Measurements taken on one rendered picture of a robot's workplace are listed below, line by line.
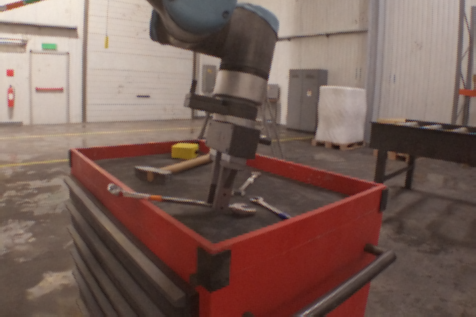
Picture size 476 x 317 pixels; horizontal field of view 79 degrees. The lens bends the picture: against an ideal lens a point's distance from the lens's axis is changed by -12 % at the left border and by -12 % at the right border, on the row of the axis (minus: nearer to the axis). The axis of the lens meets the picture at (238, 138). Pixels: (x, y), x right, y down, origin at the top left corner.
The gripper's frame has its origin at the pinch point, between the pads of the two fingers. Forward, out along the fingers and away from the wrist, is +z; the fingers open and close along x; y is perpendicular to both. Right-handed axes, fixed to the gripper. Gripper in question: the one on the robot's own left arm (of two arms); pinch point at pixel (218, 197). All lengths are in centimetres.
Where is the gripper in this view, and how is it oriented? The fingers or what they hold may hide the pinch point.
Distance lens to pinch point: 58.3
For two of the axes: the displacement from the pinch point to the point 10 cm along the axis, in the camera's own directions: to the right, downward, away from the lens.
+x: -3.7, -1.0, 9.2
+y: 9.0, 1.8, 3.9
